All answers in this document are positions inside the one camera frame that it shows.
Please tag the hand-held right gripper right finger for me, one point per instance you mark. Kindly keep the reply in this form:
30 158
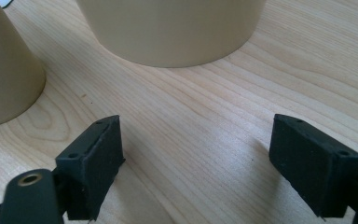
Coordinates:
313 165

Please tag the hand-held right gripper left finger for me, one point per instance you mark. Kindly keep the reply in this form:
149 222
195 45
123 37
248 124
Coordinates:
90 168

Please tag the beige paper cup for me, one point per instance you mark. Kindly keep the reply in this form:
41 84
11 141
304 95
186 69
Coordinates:
3 71

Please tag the beige round container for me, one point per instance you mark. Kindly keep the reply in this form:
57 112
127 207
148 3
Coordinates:
171 31

